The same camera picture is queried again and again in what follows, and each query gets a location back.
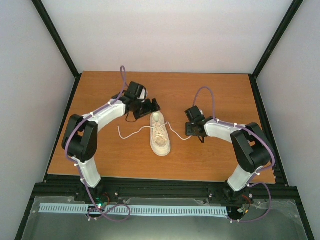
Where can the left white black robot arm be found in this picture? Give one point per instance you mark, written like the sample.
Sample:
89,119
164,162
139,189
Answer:
80,140

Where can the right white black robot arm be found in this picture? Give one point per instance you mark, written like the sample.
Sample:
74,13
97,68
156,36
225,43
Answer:
252,149

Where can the black frame post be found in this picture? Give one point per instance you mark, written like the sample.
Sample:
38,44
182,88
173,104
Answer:
45,17
281,29

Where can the white shoelace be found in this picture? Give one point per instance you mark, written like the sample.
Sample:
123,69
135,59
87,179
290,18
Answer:
140,131

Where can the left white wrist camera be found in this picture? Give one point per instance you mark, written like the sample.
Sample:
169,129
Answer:
144,94

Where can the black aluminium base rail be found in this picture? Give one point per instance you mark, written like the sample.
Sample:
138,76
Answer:
118,189

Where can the left black frame post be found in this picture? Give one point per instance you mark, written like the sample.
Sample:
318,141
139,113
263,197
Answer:
45,17

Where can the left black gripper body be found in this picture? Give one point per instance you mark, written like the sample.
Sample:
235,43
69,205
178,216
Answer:
140,109

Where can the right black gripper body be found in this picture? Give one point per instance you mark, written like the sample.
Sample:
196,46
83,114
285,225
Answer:
191,131

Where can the white sneaker shoe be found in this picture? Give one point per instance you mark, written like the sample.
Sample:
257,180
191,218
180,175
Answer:
159,138

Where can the light blue slotted cable duct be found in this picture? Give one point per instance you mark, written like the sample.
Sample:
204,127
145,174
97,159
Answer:
136,210

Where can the right black frame post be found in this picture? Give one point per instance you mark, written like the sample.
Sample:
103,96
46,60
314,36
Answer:
281,29

